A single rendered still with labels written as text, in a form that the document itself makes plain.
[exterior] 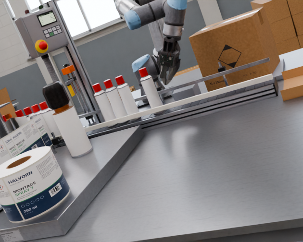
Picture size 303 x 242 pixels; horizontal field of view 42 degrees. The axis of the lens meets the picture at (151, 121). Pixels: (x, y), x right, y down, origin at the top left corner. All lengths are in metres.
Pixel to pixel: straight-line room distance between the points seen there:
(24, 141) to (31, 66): 6.43
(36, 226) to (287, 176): 0.67
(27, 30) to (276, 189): 1.33
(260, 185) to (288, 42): 4.17
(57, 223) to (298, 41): 4.33
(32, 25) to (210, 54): 0.81
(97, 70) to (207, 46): 5.89
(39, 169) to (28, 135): 0.51
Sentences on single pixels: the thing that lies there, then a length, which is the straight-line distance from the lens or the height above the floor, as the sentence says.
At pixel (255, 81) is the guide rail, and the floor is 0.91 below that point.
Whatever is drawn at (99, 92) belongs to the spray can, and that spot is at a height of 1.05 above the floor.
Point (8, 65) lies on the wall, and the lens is 8.24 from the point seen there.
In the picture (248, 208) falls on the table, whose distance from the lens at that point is 0.89.
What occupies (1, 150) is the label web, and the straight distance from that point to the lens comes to 1.55.
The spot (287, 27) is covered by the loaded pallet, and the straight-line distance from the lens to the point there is 5.05.
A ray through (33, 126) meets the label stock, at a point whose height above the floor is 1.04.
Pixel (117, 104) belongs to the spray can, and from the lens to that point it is 1.75.
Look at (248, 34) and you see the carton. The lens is 1.74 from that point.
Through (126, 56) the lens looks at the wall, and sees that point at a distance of 7.42.
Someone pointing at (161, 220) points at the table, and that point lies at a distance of 0.97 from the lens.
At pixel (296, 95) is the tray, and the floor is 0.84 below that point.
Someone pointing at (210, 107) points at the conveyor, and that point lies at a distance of 1.59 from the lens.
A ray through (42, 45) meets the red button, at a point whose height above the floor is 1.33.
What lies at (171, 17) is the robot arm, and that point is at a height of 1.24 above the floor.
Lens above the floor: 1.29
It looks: 14 degrees down
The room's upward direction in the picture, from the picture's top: 22 degrees counter-clockwise
